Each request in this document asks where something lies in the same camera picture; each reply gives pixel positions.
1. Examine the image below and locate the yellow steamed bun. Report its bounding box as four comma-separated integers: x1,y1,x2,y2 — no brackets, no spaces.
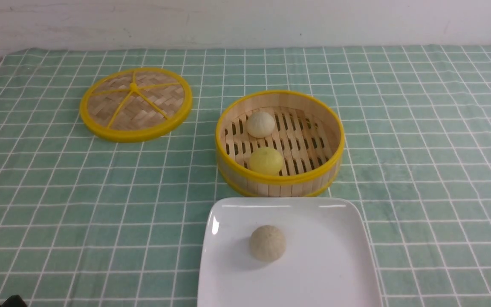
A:
248,147,284,176

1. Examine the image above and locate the white steamed bun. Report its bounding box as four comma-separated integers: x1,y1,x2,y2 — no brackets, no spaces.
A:
246,111,275,139

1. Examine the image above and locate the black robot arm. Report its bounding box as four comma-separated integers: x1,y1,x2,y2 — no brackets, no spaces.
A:
0,295,28,307

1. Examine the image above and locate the beige steamed bun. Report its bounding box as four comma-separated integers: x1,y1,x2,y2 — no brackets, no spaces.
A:
248,225,287,263

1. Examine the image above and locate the white square plate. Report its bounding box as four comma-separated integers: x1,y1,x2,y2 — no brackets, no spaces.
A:
196,197,383,307

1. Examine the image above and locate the yellow-rimmed bamboo steamer basket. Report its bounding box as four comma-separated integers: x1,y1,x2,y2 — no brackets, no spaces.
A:
215,90,345,197

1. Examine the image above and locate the yellow-rimmed bamboo steamer lid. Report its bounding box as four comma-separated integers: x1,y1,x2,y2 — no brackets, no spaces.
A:
79,67,193,142

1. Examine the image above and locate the green checkered tablecloth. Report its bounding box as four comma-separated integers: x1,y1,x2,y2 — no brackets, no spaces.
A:
0,45,491,307

